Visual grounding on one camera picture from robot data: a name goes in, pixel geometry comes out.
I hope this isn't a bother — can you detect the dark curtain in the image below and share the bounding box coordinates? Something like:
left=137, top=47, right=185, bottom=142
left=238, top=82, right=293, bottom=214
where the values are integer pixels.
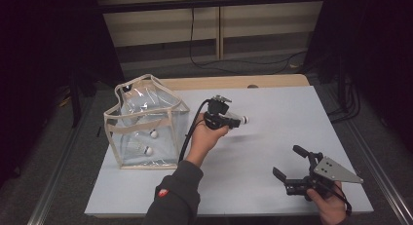
left=0, top=0, right=126, bottom=187
left=303, top=0, right=413, bottom=151

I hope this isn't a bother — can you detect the hand-held gripper black cable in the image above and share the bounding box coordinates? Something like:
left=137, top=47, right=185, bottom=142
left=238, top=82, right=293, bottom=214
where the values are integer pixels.
left=317, top=180, right=354, bottom=218
left=177, top=98, right=211, bottom=164

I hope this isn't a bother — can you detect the left hand-held gripper black cable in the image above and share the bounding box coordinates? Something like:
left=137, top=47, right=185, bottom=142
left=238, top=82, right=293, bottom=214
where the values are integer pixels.
left=177, top=98, right=211, bottom=164

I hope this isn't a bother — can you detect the black power cable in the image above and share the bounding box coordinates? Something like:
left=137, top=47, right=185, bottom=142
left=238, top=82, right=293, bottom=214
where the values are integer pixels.
left=189, top=0, right=308, bottom=76

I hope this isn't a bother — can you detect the right hand-held gripper black cable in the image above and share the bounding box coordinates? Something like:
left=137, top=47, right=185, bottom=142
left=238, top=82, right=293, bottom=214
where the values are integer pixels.
left=317, top=180, right=354, bottom=218

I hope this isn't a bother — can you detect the black cable bundle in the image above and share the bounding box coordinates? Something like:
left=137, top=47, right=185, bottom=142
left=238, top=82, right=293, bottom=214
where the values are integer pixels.
left=325, top=80, right=362, bottom=125

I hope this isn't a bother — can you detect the person's right hand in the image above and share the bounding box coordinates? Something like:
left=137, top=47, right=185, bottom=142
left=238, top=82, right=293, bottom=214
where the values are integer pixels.
left=306, top=181, right=349, bottom=225

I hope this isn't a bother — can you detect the person's left hand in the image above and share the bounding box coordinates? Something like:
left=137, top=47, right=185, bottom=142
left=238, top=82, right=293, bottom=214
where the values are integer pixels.
left=185, top=113, right=230, bottom=168

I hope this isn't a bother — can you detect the black metal stand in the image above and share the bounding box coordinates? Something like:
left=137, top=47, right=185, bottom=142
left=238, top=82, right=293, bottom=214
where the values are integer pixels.
left=337, top=53, right=349, bottom=114
left=69, top=68, right=82, bottom=129

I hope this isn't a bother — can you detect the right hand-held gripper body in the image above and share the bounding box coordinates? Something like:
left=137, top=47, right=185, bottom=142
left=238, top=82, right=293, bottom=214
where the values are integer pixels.
left=283, top=156, right=364, bottom=202

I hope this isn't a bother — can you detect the clear plastic bag beige trim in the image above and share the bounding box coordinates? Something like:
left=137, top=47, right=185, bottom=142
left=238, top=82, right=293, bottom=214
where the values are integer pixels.
left=102, top=73, right=191, bottom=170

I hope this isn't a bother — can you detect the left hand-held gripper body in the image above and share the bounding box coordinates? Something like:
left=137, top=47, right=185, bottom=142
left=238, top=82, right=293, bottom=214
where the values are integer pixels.
left=204, top=94, right=233, bottom=131

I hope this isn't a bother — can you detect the aluminium floor rail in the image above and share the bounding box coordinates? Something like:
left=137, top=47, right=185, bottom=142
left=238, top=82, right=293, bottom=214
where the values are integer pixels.
left=27, top=97, right=95, bottom=225
left=344, top=121, right=413, bottom=225

